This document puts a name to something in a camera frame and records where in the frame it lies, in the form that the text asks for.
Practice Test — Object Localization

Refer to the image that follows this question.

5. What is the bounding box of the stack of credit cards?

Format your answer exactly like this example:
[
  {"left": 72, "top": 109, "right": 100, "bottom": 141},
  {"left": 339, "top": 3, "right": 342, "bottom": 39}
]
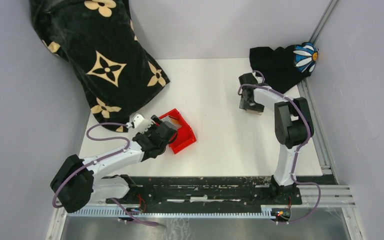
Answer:
[{"left": 162, "top": 114, "right": 182, "bottom": 129}]

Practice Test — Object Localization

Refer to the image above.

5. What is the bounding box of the red plastic bin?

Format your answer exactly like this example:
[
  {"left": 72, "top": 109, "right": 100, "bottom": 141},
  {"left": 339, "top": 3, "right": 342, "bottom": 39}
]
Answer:
[{"left": 159, "top": 108, "right": 197, "bottom": 155}]

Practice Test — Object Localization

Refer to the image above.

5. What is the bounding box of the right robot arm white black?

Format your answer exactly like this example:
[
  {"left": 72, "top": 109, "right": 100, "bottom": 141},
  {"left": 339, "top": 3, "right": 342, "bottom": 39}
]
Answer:
[{"left": 238, "top": 72, "right": 314, "bottom": 204}]

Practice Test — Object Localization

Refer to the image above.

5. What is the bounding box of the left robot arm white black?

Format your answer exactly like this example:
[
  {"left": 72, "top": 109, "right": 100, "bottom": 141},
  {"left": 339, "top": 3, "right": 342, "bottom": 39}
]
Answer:
[{"left": 50, "top": 114, "right": 178, "bottom": 213}]

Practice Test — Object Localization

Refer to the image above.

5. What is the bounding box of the black cloth with daisy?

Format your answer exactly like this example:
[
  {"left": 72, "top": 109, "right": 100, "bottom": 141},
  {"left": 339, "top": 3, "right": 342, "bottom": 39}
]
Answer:
[{"left": 249, "top": 42, "right": 319, "bottom": 94}]

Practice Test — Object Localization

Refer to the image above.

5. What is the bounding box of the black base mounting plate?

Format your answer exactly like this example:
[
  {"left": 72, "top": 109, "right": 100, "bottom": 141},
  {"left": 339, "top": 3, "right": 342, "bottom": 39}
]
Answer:
[{"left": 105, "top": 176, "right": 337, "bottom": 215}]

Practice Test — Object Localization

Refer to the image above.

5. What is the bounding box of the black blanket with beige flowers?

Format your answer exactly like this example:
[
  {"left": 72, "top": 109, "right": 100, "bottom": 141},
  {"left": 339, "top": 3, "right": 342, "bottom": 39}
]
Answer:
[{"left": 29, "top": 0, "right": 170, "bottom": 133}]

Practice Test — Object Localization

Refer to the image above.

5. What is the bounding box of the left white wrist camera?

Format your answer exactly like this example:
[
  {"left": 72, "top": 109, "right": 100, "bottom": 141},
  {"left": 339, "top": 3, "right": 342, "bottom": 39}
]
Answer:
[{"left": 126, "top": 113, "right": 153, "bottom": 132}]

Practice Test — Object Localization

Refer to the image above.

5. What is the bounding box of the slotted grey cable duct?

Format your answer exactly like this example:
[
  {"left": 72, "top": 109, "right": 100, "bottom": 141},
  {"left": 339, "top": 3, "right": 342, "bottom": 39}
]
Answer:
[{"left": 68, "top": 206, "right": 276, "bottom": 220}]

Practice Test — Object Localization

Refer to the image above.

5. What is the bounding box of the aluminium rail frame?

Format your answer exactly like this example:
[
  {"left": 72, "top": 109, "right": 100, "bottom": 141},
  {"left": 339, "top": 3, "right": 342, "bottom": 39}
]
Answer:
[{"left": 45, "top": 0, "right": 365, "bottom": 240}]

